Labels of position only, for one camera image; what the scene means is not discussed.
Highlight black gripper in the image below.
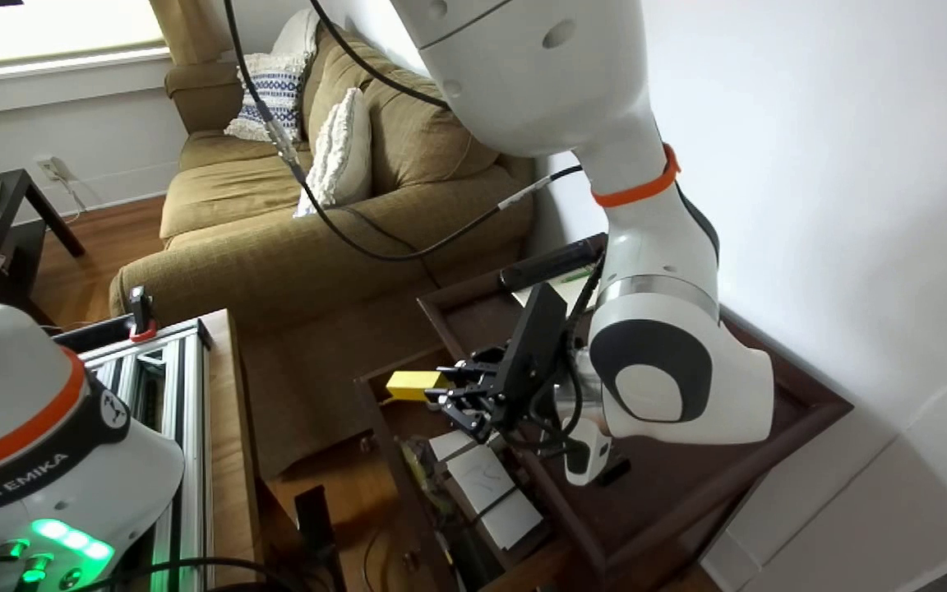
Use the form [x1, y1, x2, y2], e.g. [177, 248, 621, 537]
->
[425, 279, 574, 445]

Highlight yellow rectangular block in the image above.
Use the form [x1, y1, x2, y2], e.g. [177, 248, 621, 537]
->
[386, 369, 448, 404]

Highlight open wooden drawer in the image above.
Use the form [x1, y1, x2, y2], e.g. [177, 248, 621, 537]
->
[356, 348, 609, 592]

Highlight small plain white box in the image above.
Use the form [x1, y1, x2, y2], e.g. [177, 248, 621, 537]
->
[428, 426, 479, 462]

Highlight white printed box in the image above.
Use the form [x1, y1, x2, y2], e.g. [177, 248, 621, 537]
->
[441, 440, 523, 519]

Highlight dark wooden side table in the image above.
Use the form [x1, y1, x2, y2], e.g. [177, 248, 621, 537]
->
[356, 259, 854, 592]

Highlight light wooden mounting board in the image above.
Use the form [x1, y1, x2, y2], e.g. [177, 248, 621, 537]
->
[196, 304, 270, 592]

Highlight olive brown fabric couch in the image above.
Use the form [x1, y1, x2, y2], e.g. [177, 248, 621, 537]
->
[107, 0, 547, 334]

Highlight white throw pillow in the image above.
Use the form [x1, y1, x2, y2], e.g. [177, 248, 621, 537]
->
[292, 85, 377, 219]

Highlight striped throw pillow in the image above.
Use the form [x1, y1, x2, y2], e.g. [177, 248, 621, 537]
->
[220, 47, 319, 148]

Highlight black low table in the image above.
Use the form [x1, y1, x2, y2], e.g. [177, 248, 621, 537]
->
[0, 163, 88, 304]

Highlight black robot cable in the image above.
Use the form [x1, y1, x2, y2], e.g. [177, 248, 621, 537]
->
[305, 0, 453, 111]
[220, 0, 588, 267]

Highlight aluminium profile frame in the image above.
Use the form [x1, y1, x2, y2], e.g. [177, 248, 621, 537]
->
[52, 312, 217, 592]

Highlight white wall outlet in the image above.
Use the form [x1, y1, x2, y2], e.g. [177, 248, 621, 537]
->
[33, 154, 77, 187]

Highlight white window frame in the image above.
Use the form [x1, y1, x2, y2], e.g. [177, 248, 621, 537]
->
[0, 0, 177, 121]

